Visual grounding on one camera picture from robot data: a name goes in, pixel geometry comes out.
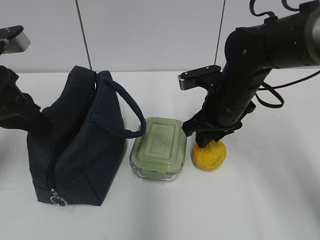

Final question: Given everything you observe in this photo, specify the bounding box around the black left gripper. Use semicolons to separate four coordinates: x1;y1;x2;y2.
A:
0;66;53;136

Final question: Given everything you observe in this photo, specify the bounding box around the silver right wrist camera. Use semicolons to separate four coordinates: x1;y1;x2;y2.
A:
177;65;222;91

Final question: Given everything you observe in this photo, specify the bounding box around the yellow pear-shaped squash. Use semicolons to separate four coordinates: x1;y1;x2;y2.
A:
192;140;227;171

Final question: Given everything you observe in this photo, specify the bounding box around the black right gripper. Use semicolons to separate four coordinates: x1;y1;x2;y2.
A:
182;101;256;148

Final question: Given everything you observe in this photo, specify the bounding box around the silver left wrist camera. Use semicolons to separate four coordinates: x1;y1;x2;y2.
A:
0;25;31;55

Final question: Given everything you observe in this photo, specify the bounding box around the dark navy fabric lunch bag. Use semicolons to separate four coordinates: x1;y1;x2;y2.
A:
26;66;147;206

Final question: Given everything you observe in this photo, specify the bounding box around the green lid glass food container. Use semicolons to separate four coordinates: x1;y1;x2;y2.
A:
129;117;187;181

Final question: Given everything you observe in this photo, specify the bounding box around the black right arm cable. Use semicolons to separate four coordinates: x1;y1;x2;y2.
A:
249;0;320;109

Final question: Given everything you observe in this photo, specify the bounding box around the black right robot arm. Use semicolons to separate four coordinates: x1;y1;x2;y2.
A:
178;0;320;148

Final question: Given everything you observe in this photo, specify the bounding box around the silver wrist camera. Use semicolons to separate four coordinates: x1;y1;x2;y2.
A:
177;65;222;91
0;25;31;55

